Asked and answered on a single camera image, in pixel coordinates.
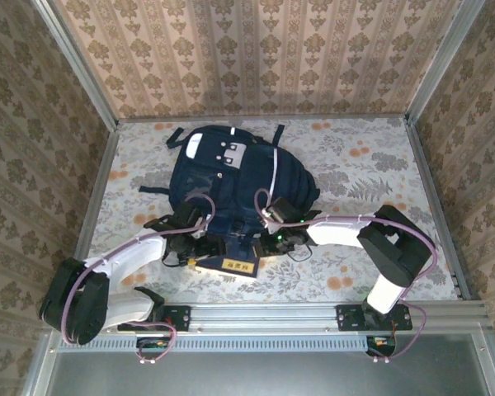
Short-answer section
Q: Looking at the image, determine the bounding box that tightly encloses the aluminium side rail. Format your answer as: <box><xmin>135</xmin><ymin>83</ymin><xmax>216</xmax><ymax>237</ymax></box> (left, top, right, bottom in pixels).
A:
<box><xmin>61</xmin><ymin>123</ymin><xmax>123</xmax><ymax>304</ymax></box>
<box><xmin>403</xmin><ymin>117</ymin><xmax>479</xmax><ymax>302</ymax></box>

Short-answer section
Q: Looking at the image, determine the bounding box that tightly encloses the grey metal sheet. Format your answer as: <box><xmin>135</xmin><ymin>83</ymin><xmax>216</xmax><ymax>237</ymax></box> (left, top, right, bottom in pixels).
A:
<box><xmin>22</xmin><ymin>323</ymin><xmax>495</xmax><ymax>396</ymax></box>

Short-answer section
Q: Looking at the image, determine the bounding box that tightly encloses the aluminium corner post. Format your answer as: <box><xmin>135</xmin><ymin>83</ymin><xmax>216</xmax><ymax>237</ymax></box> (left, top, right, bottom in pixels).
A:
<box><xmin>31</xmin><ymin>0</ymin><xmax>120</xmax><ymax>131</ymax></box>
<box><xmin>406</xmin><ymin>0</ymin><xmax>488</xmax><ymax>125</ymax></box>

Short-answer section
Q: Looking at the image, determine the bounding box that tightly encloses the floral tablecloth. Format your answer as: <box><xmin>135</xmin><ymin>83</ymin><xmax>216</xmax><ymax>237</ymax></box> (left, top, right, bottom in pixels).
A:
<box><xmin>76</xmin><ymin>117</ymin><xmax>459</xmax><ymax>304</ymax></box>

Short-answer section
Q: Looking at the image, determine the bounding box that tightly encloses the navy blue backpack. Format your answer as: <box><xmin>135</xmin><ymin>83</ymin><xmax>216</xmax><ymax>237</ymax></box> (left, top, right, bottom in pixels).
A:
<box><xmin>139</xmin><ymin>123</ymin><xmax>321</xmax><ymax>243</ymax></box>

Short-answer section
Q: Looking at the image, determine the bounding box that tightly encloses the aluminium front rail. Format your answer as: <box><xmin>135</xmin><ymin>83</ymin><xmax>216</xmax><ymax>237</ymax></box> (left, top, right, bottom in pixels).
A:
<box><xmin>45</xmin><ymin>303</ymin><xmax>490</xmax><ymax>331</ymax></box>

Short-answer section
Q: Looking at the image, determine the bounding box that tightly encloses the aluminium back rail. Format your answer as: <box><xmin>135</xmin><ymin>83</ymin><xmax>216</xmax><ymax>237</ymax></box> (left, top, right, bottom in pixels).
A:
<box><xmin>117</xmin><ymin>113</ymin><xmax>412</xmax><ymax>123</ymax></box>

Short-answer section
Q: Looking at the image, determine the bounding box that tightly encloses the grey slotted cable duct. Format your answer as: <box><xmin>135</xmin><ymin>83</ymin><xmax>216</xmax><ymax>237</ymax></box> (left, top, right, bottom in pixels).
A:
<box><xmin>55</xmin><ymin>334</ymin><xmax>397</xmax><ymax>354</ymax></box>

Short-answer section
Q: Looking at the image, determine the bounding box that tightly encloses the navy book with yellow label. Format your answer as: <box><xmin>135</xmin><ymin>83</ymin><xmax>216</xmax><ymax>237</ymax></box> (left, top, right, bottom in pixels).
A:
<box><xmin>196</xmin><ymin>237</ymin><xmax>262</xmax><ymax>282</ymax></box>

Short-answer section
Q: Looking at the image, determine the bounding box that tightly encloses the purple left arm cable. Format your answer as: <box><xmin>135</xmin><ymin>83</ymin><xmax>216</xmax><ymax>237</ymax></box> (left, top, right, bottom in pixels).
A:
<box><xmin>59</xmin><ymin>192</ymin><xmax>215</xmax><ymax>365</ymax></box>

